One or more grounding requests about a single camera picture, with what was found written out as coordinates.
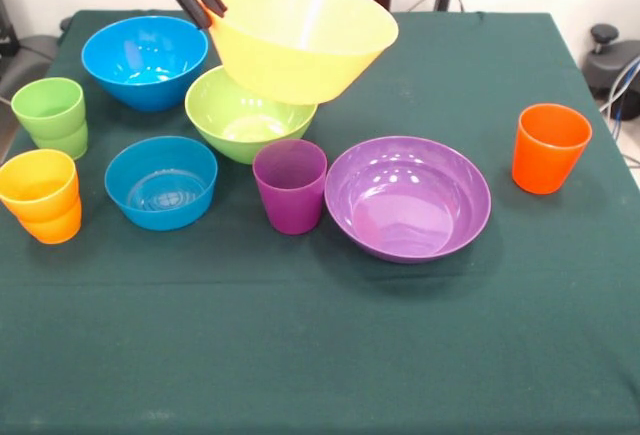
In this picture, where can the red-orange cup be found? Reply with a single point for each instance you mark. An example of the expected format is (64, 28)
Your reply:
(547, 165)

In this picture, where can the purple cup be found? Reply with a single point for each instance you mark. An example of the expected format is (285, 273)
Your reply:
(290, 205)

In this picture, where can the green bowl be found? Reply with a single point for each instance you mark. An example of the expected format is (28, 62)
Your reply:
(240, 130)

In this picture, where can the green cup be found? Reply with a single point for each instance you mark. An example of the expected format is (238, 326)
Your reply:
(67, 147)
(47, 120)

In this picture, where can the small blue bowl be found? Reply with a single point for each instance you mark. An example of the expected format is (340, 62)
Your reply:
(160, 215)

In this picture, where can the yellow bowl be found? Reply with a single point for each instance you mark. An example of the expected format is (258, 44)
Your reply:
(300, 55)

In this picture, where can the yellow cup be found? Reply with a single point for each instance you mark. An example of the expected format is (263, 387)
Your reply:
(37, 202)

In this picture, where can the black table clamp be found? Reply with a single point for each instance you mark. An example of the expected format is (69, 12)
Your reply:
(65, 24)

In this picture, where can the black stand with knob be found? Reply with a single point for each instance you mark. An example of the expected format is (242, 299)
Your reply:
(605, 35)

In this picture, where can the dark green table cloth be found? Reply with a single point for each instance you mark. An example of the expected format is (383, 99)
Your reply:
(320, 330)

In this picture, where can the black plug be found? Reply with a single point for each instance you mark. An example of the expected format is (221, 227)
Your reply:
(441, 1)

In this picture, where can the purple bowl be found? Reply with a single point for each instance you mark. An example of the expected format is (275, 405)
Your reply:
(407, 215)

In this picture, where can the dark equipment box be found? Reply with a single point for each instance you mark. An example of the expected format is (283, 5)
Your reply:
(6, 30)

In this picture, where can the large blue bowl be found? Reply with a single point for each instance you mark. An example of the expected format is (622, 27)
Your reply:
(145, 82)

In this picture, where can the orange cup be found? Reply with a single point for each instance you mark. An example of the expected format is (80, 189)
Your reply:
(52, 232)

